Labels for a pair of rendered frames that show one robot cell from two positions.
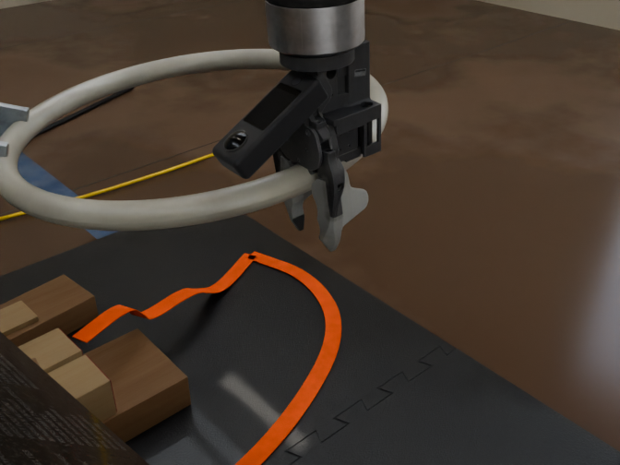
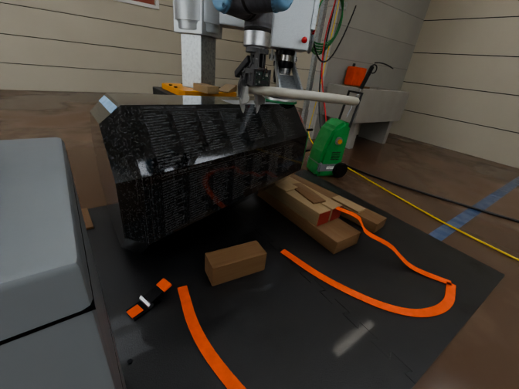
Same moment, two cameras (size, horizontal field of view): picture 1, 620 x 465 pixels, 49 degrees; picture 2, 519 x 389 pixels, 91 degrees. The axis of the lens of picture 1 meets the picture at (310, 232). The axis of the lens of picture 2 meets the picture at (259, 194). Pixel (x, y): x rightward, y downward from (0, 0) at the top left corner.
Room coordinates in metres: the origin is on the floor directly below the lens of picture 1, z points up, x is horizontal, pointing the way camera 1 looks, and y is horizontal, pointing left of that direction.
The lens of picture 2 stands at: (0.76, -0.99, 1.02)
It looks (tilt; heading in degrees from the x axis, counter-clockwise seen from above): 27 degrees down; 94
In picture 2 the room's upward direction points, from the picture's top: 7 degrees clockwise
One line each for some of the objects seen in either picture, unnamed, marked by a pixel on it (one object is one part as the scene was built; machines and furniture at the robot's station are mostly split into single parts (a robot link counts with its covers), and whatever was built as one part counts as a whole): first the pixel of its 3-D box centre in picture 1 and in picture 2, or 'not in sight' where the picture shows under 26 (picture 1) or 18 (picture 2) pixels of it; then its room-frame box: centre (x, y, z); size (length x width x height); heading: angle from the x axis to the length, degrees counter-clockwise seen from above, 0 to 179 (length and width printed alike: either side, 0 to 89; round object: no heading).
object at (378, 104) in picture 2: not in sight; (362, 116); (2.01, 3.44, 0.43); 1.30 x 0.62 x 0.86; 42
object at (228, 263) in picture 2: not in sight; (235, 262); (0.62, 0.02, 0.07); 0.30 x 0.12 x 0.12; 35
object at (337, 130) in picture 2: not in sight; (332, 133); (1.29, 1.75, 0.43); 0.35 x 0.35 x 0.87; 26
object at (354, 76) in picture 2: not in sight; (357, 76); (1.78, 3.52, 0.99); 0.50 x 0.22 x 0.33; 42
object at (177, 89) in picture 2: not in sight; (198, 89); (0.02, 1.23, 0.76); 0.49 x 0.49 x 0.05; 41
